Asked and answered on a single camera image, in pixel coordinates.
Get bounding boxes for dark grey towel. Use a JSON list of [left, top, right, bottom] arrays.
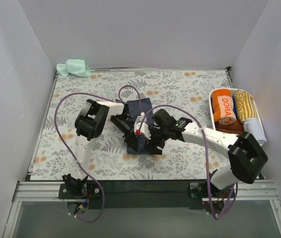
[[127, 98, 152, 155]]

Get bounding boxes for orange peach printed towel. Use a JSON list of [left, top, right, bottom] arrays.
[[211, 88, 236, 124]]

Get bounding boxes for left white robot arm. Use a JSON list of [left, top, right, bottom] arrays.
[[62, 99, 138, 198]]

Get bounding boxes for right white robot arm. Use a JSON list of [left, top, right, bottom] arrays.
[[137, 109, 268, 197]]

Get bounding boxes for floral table mat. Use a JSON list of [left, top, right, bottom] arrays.
[[29, 70, 229, 180]]

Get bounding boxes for mint green towel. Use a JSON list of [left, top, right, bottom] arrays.
[[56, 59, 91, 77]]

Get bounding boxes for brown rolled towel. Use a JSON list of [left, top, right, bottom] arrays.
[[215, 120, 244, 134]]

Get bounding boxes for yellow patterned rolled towel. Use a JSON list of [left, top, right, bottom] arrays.
[[234, 89, 257, 123]]

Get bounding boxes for light blue rolled towel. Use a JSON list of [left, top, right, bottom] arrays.
[[243, 118, 267, 146]]

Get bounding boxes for white plastic basket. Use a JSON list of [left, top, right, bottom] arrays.
[[209, 88, 267, 145]]

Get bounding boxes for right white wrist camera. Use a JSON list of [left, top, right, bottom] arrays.
[[134, 122, 151, 140]]

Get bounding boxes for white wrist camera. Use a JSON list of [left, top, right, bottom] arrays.
[[134, 114, 144, 126], [134, 122, 151, 140]]

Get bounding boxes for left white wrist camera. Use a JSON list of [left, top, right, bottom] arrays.
[[134, 114, 144, 126]]

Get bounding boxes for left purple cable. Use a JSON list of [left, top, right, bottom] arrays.
[[54, 85, 146, 223]]

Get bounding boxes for purple cable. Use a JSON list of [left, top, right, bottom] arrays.
[[54, 85, 146, 223], [135, 105, 238, 221]]

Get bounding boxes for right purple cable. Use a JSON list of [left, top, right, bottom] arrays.
[[135, 105, 238, 221]]

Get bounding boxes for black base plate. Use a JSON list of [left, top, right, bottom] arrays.
[[58, 179, 235, 210]]

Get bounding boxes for aluminium frame rail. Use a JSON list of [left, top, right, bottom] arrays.
[[13, 180, 279, 201]]

